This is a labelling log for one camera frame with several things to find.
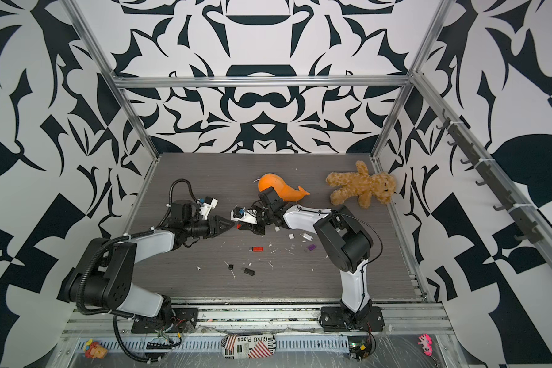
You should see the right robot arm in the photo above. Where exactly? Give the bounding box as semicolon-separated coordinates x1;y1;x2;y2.
254;187;375;331

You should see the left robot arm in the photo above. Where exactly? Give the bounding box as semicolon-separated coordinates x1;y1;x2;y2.
58;179;235;323

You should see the orange plush whale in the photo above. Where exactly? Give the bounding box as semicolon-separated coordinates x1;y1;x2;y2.
259;173;311;202

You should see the brown teddy bear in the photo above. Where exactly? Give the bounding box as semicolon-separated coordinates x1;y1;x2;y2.
326;161;397;209

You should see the small electronics board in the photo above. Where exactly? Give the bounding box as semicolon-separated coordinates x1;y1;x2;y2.
348;335;377;361

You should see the red yellow toy figure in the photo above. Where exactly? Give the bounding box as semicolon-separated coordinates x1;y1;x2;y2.
84;340;108;359

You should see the pink toy figure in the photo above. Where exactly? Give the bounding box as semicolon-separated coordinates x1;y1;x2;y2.
418;334;433;357

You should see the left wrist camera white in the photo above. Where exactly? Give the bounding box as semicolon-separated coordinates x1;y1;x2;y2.
198;196;218;220

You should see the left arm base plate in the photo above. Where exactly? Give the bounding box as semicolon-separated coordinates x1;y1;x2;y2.
131;308;199;334

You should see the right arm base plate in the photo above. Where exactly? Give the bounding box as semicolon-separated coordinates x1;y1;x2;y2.
318;305;386;332

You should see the black wall hook rack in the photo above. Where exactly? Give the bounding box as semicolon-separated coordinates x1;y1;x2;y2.
438;110;546;244

